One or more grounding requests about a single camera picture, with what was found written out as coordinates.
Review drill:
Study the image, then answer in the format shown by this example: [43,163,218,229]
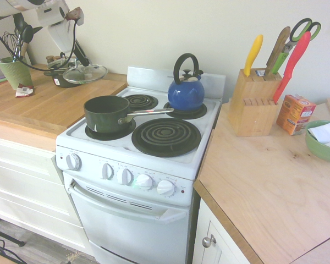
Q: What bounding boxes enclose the white stove knob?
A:
[101,162,116,181]
[117,167,135,185]
[134,173,155,190]
[65,153,83,171]
[156,179,177,197]

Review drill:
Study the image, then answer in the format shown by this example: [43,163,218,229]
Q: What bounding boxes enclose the dark green saucepan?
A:
[83,95,175,135]

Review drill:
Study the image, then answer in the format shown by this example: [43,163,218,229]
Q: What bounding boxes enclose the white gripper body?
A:
[47,19,78,56]

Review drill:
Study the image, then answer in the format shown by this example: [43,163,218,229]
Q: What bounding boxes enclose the black plastic spoon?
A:
[13,12,26,60]
[20,24,34,59]

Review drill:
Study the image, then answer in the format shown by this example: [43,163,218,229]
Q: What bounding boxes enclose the cream drawer cabinet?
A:
[0,134,94,256]

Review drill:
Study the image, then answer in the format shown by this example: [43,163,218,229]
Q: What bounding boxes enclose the red white small packet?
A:
[15,84,34,98]

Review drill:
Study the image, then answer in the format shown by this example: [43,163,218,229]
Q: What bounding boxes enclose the black tripod legs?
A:
[0,225,27,264]

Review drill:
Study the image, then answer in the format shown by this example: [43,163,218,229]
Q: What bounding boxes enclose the glass pot lid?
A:
[62,59,108,85]

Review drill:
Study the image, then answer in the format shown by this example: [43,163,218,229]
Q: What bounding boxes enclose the green ribbed utensil holder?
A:
[0,56,34,91]

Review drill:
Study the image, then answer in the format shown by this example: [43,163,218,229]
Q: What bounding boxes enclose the green black scissors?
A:
[280,18,322,54]

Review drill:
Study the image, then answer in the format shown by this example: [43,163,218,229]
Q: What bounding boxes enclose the red handled knife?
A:
[272,31,311,105]

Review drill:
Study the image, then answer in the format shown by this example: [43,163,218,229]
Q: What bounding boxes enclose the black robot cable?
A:
[0,16,82,73]

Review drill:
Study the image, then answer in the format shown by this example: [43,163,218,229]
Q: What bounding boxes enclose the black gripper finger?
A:
[72,40,85,66]
[77,40,90,67]

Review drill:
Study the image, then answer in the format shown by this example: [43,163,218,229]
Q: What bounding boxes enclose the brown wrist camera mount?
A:
[64,7,85,26]

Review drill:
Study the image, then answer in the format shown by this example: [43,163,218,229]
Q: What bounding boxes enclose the blue kettle black handle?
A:
[167,53,206,112]

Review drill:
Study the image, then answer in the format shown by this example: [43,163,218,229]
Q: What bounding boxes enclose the cream cabinet with knob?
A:
[192,197,251,264]

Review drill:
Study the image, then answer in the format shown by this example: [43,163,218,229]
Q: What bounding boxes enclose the wooden knife block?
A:
[227,68,283,138]

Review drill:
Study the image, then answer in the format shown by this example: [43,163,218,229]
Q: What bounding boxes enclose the white crumpled paper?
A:
[307,120,330,151]

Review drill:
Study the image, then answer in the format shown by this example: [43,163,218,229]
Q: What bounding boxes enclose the white electric stove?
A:
[56,65,226,264]

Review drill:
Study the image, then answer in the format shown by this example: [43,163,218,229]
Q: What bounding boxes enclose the small black coil burner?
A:
[163,101,208,120]
[120,94,159,112]
[84,118,137,141]

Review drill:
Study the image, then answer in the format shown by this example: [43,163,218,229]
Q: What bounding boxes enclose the orange baking soda box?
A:
[276,94,317,136]

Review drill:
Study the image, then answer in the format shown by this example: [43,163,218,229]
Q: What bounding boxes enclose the wooden handled knife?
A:
[264,26,292,76]

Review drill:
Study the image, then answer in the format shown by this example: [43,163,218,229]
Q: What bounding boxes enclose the dark lidded stock pot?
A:
[43,52,82,89]

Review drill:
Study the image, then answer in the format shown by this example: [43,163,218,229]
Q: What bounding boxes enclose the silver cabinet knob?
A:
[202,234,217,248]

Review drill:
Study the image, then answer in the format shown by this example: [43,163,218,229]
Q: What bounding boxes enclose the white oven door handle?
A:
[67,180,189,223]

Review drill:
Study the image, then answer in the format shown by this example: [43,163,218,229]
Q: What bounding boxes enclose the green handled knife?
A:
[271,51,290,75]

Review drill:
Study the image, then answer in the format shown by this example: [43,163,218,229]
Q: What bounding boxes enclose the green ceramic bowl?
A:
[304,120,330,163]

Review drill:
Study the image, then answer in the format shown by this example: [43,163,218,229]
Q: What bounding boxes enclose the large black coil burner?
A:
[131,118,202,158]

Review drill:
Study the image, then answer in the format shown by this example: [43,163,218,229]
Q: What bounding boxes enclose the metal wire whisk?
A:
[2,31,20,61]

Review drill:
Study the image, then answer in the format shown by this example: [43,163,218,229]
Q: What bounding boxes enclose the yellow handled knife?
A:
[243,34,264,78]

